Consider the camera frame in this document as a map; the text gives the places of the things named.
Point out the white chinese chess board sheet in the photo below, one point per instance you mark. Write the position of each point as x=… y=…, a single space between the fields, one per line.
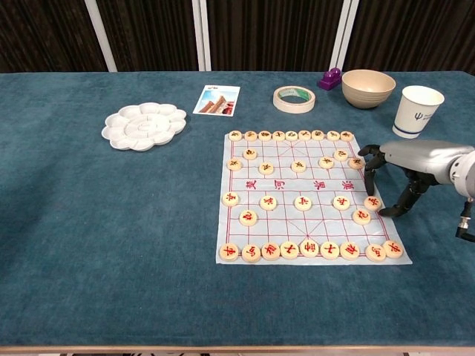
x=297 y=226

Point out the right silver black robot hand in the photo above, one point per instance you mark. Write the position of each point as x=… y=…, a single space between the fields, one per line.
x=419 y=157

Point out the beige ribbed bowl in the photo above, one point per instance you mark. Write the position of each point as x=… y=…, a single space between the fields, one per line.
x=367 y=91

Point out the white paper cup blue logo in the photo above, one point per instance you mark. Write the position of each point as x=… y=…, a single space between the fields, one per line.
x=413 y=115

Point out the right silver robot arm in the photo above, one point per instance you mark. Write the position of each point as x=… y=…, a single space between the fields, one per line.
x=464 y=174

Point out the beige masking tape roll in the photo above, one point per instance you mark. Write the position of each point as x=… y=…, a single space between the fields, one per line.
x=282 y=105

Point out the white metal frame post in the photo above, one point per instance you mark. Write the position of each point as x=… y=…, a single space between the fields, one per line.
x=201 y=35
x=344 y=35
x=100 y=35

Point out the teal velvet tablecloth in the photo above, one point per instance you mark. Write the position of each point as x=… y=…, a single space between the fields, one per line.
x=111 y=222

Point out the black-lettered wooden chess piece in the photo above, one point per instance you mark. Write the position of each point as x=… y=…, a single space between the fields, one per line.
x=340 y=155
x=234 y=163
x=333 y=135
x=326 y=162
x=249 y=153
x=265 y=135
x=317 y=135
x=251 y=135
x=354 y=163
x=235 y=135
x=266 y=168
x=346 y=136
x=298 y=166
x=278 y=136
x=291 y=135
x=304 y=135

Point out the postcard with building photo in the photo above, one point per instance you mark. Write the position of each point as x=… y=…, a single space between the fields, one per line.
x=216 y=100

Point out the white flower-shaped paint palette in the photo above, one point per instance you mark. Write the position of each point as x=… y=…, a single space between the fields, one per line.
x=144 y=127

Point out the purple plastic stamp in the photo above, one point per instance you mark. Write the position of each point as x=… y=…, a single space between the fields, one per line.
x=330 y=79

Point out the red-lettered wooden chess piece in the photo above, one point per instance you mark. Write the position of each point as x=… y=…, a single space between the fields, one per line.
x=251 y=253
x=248 y=218
x=375 y=253
x=229 y=252
x=341 y=202
x=289 y=250
x=230 y=199
x=393 y=249
x=330 y=250
x=372 y=204
x=271 y=251
x=309 y=247
x=303 y=203
x=349 y=251
x=268 y=202
x=361 y=216

